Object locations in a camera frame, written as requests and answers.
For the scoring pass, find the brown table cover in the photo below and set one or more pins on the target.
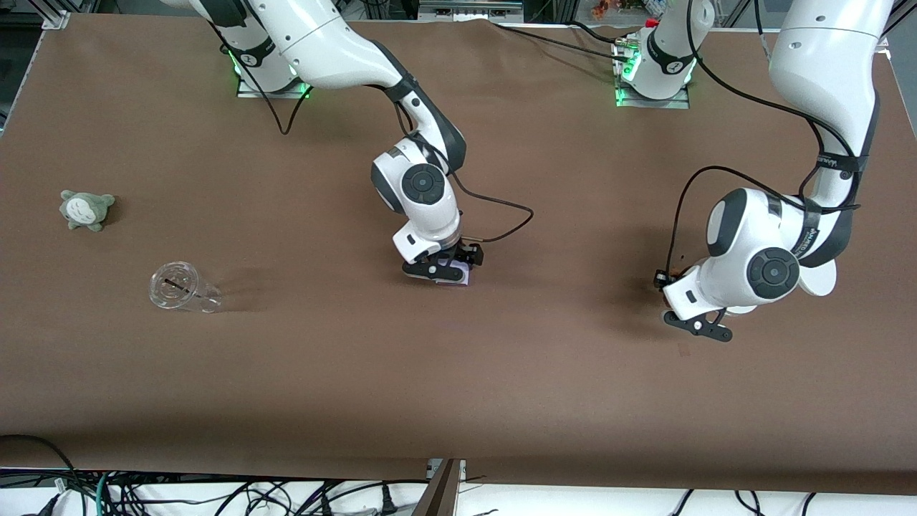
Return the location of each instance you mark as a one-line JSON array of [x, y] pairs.
[[430, 373]]

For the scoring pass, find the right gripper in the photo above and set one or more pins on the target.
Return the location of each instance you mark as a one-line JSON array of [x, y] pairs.
[[469, 253]]

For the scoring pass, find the wooden post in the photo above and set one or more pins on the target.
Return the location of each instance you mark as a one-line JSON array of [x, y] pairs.
[[438, 494]]

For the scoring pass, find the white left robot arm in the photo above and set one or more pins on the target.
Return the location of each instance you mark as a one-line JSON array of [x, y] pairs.
[[824, 72]]

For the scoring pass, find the clear tape piece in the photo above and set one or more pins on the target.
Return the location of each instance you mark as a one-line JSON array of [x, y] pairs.
[[684, 350]]

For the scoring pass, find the grey totoro plush toy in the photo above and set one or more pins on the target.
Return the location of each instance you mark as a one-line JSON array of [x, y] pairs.
[[86, 210]]

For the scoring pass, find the clear plastic cup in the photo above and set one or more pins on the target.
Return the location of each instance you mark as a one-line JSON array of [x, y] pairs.
[[179, 287]]

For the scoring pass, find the small purple white object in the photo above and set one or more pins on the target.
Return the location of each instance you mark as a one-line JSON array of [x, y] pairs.
[[462, 279]]

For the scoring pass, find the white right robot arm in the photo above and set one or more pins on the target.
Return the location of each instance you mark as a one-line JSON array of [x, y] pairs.
[[337, 43]]

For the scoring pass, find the aluminium frame profile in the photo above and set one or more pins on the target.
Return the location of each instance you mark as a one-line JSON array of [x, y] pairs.
[[54, 13]]

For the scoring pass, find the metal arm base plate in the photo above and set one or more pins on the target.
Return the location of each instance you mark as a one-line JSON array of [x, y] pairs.
[[655, 102], [276, 90]]

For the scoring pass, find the grey equipment box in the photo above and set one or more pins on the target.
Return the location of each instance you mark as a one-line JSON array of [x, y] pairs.
[[469, 8]]

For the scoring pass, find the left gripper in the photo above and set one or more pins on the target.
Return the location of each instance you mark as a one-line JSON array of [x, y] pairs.
[[663, 279]]

